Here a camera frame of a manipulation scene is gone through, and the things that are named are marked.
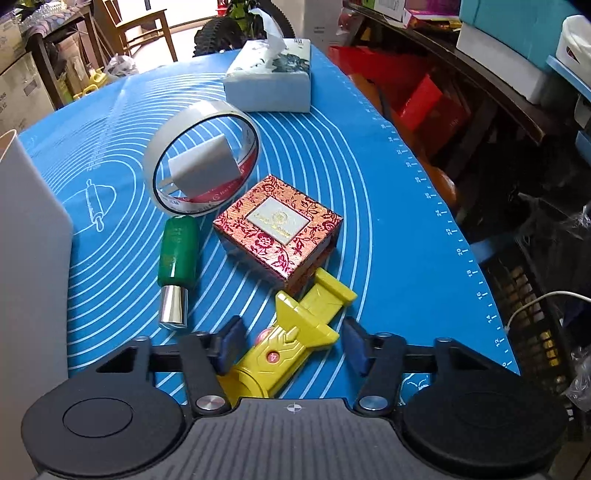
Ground dark wooden shelf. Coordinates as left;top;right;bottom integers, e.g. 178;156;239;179
342;1;568;143

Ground tissue box with tissue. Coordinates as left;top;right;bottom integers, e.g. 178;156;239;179
223;8;311;113

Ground wooden chair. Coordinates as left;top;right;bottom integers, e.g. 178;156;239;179
92;1;178;62

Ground white cabinet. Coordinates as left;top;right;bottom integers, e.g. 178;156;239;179
280;0;346;47

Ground red floral gift box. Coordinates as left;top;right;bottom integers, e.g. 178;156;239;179
212;175;342;295

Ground yellow toy device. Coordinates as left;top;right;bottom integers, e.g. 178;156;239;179
218;268;356;406

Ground teal plastic storage crate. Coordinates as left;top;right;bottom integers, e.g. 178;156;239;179
460;0;580;70

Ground beige plastic storage bin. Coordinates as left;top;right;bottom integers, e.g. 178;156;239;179
1;130;73;479

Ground red bag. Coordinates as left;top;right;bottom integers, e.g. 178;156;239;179
328;46;471;157

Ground clear tape roll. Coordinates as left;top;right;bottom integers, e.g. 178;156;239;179
142;100;260;216

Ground white cube adapter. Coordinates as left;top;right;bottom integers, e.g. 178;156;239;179
159;134;240;198

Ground black and green bicycle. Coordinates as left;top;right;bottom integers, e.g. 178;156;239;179
193;1;296;57

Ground stacked cardboard boxes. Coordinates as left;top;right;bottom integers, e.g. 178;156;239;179
0;15;54;134

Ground yellow oil jug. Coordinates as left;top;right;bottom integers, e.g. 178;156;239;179
73;69;110;100

